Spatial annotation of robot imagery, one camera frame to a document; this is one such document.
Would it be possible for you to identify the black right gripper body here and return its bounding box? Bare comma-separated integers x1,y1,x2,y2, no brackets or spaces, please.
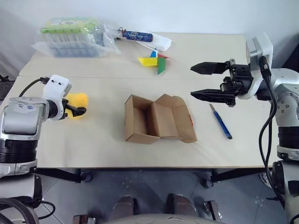
219,59,254,108

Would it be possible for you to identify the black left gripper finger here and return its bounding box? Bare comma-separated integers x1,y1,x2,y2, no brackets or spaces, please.
69,106,87,118

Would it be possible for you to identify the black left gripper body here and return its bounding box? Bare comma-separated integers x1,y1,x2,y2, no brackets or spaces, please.
61,98,73,119

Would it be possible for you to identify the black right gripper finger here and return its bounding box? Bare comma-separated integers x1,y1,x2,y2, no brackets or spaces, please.
190,88,235,107
190,61,228,76

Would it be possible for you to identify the yellow sponge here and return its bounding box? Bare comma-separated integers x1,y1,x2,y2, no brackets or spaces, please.
64,92,89,121

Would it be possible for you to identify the brown cardboard box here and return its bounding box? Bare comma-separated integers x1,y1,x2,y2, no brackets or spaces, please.
123,93,198,145

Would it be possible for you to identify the white plastic case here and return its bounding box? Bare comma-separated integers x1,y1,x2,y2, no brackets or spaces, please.
137,32,172,51

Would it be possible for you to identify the colourful paper pinwheel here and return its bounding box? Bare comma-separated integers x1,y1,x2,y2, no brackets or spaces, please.
137,45,176,76

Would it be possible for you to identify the black object beside table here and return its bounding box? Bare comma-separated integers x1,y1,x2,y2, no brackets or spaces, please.
0,74,14,101

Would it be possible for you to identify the clear plastic bag with package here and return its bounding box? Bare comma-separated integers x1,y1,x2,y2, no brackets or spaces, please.
31,18,121,58

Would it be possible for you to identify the black table leg bar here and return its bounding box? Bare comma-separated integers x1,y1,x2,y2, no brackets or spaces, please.
210,167,273,183
36,168,82,183

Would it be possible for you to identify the black table caster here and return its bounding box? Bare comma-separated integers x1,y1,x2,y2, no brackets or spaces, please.
80,171,94,182
202,171,214,189

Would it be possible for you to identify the blue patterned cylinder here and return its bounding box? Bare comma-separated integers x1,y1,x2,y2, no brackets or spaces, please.
116,27,154,42

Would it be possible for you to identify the white shoe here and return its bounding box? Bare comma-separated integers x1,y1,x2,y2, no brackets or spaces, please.
258,173,269,187

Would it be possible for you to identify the dark rounded shape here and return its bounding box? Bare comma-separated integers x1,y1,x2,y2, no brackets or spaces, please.
167,193,199,217
113,196,138,217

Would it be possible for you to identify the grey robot torso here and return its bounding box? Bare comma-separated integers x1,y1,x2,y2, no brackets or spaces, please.
98,213,225,224

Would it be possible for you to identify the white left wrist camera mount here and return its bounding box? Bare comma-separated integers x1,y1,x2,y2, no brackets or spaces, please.
43,74,72,121

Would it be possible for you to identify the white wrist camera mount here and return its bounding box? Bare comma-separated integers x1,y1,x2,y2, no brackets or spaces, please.
43,74,72,121
238,32,274,100

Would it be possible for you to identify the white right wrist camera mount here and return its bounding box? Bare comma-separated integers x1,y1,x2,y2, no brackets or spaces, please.
238,32,274,100

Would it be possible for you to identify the dark bracket shape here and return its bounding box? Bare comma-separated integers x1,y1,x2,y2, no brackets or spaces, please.
203,200,222,221

